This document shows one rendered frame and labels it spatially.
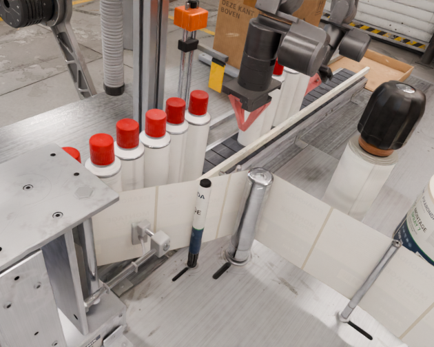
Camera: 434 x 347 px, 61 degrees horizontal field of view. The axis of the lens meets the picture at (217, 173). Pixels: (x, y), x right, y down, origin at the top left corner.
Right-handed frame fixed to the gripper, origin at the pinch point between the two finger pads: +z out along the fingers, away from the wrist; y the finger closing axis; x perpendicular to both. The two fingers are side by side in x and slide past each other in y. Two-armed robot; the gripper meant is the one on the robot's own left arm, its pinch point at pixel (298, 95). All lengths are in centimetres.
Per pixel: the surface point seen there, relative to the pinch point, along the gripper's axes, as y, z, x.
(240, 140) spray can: -1.0, 18.2, -16.9
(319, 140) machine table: 9.2, 7.7, 8.0
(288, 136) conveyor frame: 5.0, 11.4, -4.7
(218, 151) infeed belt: -2.9, 23.1, -20.9
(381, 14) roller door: -87, -187, 346
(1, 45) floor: -273, 43, 84
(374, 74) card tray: 3, -30, 56
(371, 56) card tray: -4, -40, 67
